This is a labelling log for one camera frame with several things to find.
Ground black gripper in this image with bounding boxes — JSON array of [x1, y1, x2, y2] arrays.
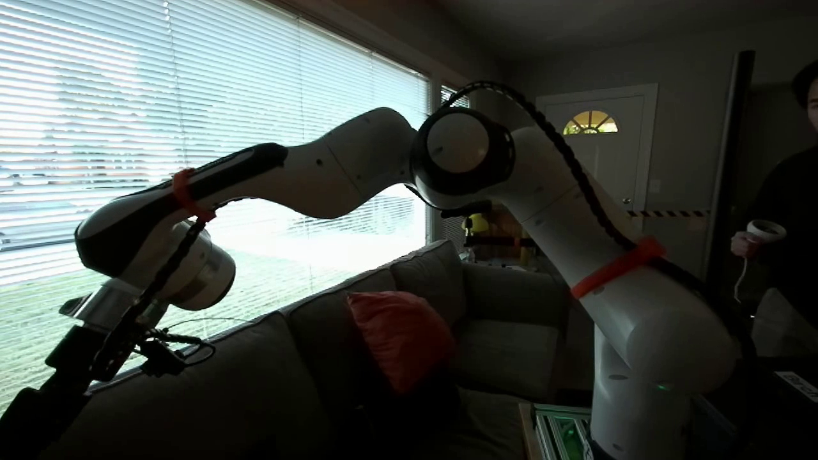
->
[[40, 324, 131, 403]]

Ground orange cushion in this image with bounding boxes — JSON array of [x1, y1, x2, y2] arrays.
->
[[341, 289, 460, 398]]

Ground black cushion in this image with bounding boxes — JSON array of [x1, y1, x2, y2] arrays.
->
[[334, 339, 469, 460]]

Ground parked silver car outside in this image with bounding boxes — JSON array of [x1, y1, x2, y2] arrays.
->
[[0, 201, 86, 254]]

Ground grey fabric sofa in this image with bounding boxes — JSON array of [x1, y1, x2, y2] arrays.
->
[[0, 237, 597, 460]]

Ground white window blinds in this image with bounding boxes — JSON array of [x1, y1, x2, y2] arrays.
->
[[0, 0, 434, 413]]

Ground small yellow object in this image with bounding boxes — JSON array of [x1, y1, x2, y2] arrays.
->
[[463, 213, 497, 246]]

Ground white door with fan window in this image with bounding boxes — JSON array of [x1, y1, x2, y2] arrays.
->
[[534, 82, 662, 257]]

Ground black yellow caution tape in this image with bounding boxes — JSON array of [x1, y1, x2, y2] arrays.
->
[[629, 204, 716, 222]]

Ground white handheld controller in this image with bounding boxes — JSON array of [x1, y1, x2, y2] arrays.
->
[[727, 217, 793, 307]]

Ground person in dark clothes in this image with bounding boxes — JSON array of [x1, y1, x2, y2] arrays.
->
[[727, 58, 818, 344]]

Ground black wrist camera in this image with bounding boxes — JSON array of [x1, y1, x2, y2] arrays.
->
[[138, 333, 218, 378]]

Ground orange cable strap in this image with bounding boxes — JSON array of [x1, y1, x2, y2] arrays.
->
[[568, 236, 667, 302], [171, 167, 218, 226]]

